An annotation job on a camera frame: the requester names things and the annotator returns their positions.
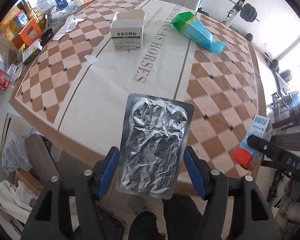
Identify red blue milk carton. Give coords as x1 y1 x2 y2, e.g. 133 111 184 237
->
233 115 273 171

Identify silver foil blister pack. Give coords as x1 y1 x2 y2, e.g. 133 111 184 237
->
116 93 194 199

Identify white green medicine box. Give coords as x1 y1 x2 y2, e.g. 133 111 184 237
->
110 9 145 50

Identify green blue rice bag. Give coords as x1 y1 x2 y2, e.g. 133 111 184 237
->
170 11 227 54

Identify white round trash bin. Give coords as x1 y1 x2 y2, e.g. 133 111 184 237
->
128 196 146 215

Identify checkered brown table mat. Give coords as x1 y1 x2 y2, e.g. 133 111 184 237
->
10 0 266 178

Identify red cola can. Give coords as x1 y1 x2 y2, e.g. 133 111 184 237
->
0 69 10 91

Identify green white small carton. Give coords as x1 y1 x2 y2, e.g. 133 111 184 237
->
22 39 43 65

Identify black round lid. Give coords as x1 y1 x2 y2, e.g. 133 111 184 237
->
40 28 53 47

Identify crumpled white tissue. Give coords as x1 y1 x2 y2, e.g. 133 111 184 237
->
52 15 84 41

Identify orange box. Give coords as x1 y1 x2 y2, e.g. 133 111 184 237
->
12 18 43 49

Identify yellow snack bag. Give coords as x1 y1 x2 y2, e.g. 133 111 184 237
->
0 6 21 43

